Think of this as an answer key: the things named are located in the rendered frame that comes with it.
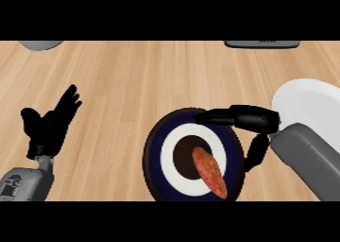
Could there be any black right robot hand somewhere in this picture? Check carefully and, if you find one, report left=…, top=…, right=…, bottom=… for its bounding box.
left=193, top=105, right=281, bottom=173

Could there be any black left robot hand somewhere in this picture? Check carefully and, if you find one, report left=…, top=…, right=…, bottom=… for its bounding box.
left=19, top=83, right=84, bottom=160

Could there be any plain white plate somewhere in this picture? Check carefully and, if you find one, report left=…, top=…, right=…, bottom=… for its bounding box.
left=271, top=78, right=340, bottom=154

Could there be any orange sweet potato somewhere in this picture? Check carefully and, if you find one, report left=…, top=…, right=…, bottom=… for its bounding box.
left=191, top=146, right=228, bottom=200

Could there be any navy and white ringed plate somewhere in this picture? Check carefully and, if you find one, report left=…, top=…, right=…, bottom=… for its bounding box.
left=143, top=107, right=247, bottom=202

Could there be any dark grey flat appliance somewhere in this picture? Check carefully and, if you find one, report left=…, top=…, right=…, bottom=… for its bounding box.
left=222, top=41, right=300, bottom=49

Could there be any grey rounded object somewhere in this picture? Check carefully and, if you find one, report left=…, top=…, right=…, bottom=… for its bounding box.
left=16, top=41, right=65, bottom=52

